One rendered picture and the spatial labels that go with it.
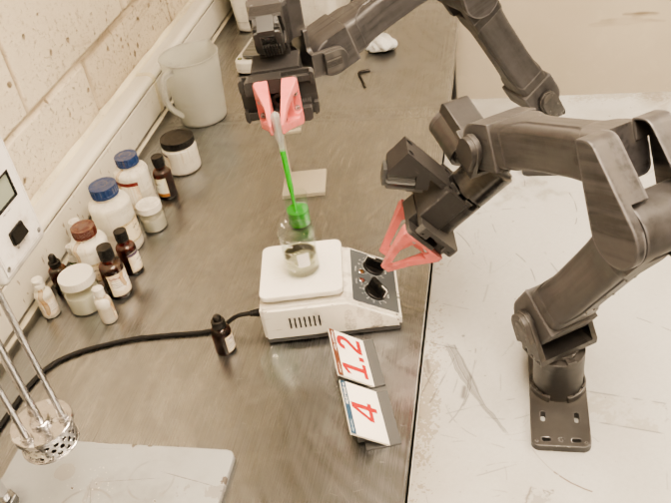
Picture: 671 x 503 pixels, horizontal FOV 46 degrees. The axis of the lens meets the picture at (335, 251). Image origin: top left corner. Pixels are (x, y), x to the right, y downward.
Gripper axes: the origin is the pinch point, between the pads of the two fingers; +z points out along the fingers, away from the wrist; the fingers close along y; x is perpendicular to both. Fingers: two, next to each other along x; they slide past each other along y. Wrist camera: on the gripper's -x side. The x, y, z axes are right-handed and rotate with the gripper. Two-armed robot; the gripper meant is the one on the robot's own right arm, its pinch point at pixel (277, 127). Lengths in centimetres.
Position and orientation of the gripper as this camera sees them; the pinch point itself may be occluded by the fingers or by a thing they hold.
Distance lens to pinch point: 101.6
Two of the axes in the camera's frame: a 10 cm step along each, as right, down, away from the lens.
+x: 1.5, 7.7, 6.2
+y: 9.9, -1.3, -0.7
